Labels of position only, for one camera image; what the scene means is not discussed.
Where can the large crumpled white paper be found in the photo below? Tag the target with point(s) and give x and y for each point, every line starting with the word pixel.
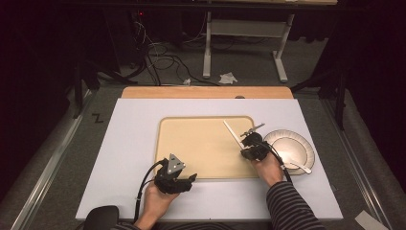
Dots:
pixel 228 78

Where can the black chair part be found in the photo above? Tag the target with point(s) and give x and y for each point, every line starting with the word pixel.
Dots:
pixel 102 218

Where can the person's left hand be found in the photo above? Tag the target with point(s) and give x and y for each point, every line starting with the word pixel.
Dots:
pixel 156 202

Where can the small crumpled white paper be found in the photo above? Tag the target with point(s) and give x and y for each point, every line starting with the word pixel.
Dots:
pixel 187 81

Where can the wooden table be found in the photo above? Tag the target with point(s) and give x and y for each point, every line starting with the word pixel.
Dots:
pixel 191 92

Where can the black stand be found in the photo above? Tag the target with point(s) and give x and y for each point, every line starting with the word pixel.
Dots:
pixel 341 102
pixel 78 92

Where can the beige tray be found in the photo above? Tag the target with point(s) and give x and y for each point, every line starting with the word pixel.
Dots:
pixel 204 147

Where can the white paper sheet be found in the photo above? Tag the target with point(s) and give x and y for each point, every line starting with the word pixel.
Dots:
pixel 370 221

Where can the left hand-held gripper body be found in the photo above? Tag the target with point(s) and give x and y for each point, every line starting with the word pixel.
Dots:
pixel 166 183

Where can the white board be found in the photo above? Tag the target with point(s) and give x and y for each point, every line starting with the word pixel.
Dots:
pixel 127 143

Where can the person's right hand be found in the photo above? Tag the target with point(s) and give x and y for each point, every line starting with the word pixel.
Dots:
pixel 269 169

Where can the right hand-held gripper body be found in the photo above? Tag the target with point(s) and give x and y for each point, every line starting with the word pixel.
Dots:
pixel 258 150

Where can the white bowl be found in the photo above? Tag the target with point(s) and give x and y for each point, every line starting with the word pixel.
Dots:
pixel 290 150

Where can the aluminium rail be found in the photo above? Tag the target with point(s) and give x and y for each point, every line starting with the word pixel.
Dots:
pixel 357 166
pixel 48 174

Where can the white desk frame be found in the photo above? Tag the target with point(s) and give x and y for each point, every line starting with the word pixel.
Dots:
pixel 245 28

